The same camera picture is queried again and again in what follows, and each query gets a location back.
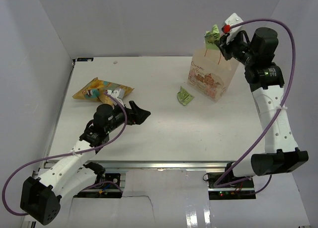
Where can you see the aluminium front rail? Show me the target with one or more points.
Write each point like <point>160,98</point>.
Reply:
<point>212,166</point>

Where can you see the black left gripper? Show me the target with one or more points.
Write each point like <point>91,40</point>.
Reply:
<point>135,115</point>

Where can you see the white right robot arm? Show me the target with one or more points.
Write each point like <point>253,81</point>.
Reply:
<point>170,133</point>

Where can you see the brown kettle chips bag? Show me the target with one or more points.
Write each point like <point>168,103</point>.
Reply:
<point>95,89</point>

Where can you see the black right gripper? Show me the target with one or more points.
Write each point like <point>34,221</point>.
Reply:
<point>224,48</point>

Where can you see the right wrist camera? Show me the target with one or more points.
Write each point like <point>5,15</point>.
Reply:
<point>228,27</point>

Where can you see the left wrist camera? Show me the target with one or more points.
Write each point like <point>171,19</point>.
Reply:
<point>116,94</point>

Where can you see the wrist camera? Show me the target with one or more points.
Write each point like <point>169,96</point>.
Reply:
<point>228,27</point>
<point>116,94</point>

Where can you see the cream bear paper bag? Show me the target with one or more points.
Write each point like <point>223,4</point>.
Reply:
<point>210,73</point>

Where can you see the green snack packet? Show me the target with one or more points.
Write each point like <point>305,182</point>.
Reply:
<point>211,36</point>
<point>184,97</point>

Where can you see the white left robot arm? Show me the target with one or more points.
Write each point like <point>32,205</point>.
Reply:
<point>43,196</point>

